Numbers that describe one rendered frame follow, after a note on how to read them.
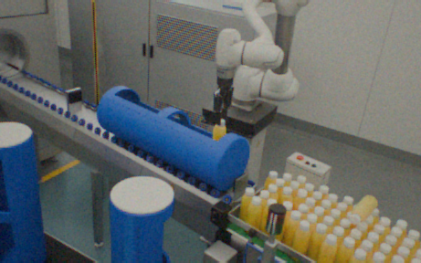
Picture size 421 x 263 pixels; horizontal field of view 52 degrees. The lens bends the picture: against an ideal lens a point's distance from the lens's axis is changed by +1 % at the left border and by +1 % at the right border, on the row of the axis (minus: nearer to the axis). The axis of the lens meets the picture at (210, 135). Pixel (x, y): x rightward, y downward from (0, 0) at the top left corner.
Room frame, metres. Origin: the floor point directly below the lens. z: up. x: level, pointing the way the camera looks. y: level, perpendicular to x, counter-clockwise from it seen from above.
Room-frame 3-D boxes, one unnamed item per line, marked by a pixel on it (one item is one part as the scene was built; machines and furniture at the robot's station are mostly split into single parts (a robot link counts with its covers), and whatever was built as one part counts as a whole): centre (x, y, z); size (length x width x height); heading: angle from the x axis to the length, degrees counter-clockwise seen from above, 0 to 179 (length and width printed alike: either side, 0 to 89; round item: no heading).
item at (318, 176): (1.87, -0.51, 1.05); 0.20 x 0.10 x 0.10; 54
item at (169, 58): (4.24, 0.55, 0.72); 2.15 x 0.54 x 1.45; 61
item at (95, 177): (2.33, 0.72, 0.31); 0.06 x 0.06 x 0.63; 54
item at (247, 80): (2.54, -0.20, 1.26); 0.18 x 0.16 x 0.22; 75
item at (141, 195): (1.56, 0.28, 1.03); 0.28 x 0.28 x 0.01
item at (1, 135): (1.98, 1.09, 1.03); 0.28 x 0.28 x 0.01
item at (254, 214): (1.54, -0.23, 0.98); 0.07 x 0.07 x 0.16
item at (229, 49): (1.85, -0.06, 1.65); 0.13 x 0.11 x 0.16; 75
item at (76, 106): (2.55, 0.90, 1.00); 0.10 x 0.04 x 0.15; 144
